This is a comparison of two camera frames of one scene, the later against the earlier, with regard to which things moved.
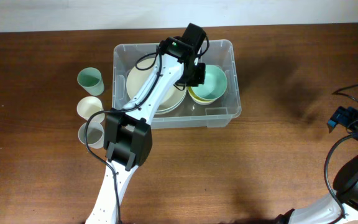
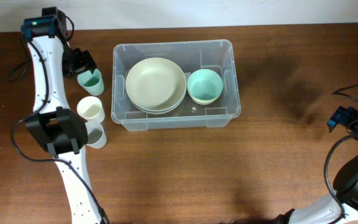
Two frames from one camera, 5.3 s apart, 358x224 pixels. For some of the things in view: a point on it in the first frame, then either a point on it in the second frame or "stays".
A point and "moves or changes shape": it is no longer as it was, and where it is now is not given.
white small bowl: x=201 y=102 stays
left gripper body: x=196 y=76 -> x=76 y=60
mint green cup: x=91 y=79 stays
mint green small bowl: x=215 y=83 moves or changes shape
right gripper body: x=345 y=116 stays
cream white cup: x=87 y=106 stays
